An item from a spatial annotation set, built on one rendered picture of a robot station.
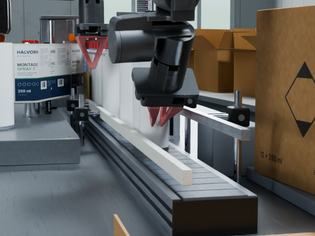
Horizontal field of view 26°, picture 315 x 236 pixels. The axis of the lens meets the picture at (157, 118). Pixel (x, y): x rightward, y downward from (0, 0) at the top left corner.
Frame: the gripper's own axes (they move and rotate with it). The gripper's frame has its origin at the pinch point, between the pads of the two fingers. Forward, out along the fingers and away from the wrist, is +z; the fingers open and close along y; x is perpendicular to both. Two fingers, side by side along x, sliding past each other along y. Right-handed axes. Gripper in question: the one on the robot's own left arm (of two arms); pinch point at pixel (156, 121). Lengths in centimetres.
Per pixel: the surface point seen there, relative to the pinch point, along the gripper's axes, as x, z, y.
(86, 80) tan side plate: -61, 45, 3
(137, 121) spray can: -5.2, 5.5, 1.9
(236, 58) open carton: -201, 152, -102
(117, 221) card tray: 35.0, -19.3, 13.1
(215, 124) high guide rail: 17.3, -16.7, -2.9
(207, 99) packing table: -177, 162, -82
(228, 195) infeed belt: 30.2, -17.2, -1.4
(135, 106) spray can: -7.4, 3.7, 2.3
